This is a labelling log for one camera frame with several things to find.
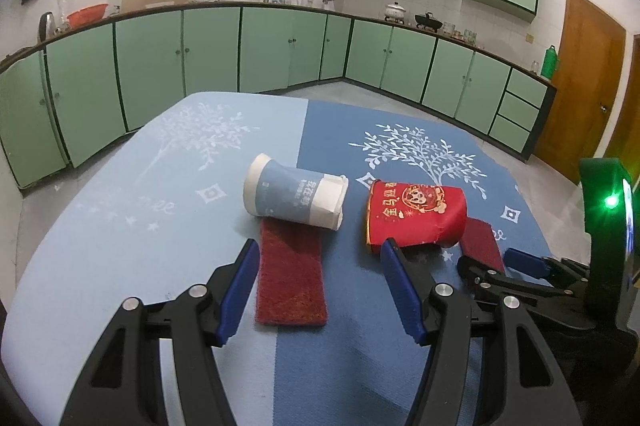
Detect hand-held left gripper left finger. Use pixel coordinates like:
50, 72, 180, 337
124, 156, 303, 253
59, 238, 261, 426

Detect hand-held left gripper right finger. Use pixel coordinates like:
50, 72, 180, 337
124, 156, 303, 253
380, 240, 583, 426

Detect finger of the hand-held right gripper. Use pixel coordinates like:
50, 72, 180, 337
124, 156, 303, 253
456, 255, 590, 317
504, 248, 591, 292

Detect red paper cup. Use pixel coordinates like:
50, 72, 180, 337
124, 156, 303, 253
364, 178, 469, 255

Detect blue paper cup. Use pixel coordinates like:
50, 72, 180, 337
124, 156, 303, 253
242, 153, 349, 230

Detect red felt strip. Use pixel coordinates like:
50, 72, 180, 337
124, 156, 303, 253
459, 218, 506, 274
255, 218, 329, 328

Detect blue tree print tablecloth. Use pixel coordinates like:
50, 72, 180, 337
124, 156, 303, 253
2, 92, 556, 426

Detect wooden door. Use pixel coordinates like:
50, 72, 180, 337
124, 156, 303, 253
532, 0, 627, 184
602, 33, 640, 167

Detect green drawer unit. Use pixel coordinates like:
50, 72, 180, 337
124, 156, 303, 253
487, 67, 551, 154

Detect row of glass jars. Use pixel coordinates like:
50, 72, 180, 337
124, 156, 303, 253
442, 23, 478, 44

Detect green base cabinets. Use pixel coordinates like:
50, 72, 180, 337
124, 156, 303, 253
0, 1, 557, 189

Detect black wok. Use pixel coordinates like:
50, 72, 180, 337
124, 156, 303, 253
414, 12, 443, 31

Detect orange basin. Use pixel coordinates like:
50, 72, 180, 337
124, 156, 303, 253
66, 4, 109, 29

